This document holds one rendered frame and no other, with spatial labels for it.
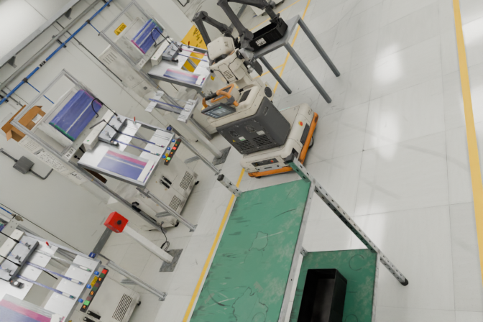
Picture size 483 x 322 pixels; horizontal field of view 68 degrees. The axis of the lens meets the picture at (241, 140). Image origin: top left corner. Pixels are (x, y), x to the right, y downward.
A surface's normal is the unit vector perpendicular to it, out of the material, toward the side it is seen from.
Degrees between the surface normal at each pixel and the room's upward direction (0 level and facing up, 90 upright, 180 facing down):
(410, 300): 0
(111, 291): 90
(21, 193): 90
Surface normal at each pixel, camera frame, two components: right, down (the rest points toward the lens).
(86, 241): 0.71, -0.25
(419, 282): -0.63, -0.64
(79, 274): 0.09, -0.62
